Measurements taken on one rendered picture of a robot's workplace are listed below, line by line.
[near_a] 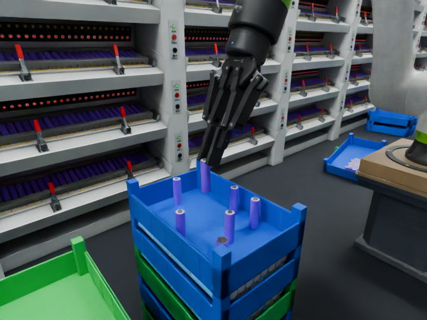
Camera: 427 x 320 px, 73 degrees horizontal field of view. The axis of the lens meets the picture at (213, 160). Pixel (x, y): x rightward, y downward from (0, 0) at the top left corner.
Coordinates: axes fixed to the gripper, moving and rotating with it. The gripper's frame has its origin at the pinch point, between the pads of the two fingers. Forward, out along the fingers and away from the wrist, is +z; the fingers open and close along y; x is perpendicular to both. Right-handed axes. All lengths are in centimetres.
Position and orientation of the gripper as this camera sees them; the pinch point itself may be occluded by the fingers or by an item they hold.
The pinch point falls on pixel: (213, 146)
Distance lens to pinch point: 53.0
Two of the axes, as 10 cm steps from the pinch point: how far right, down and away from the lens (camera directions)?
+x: -7.0, -1.8, -7.0
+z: -3.3, 9.4, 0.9
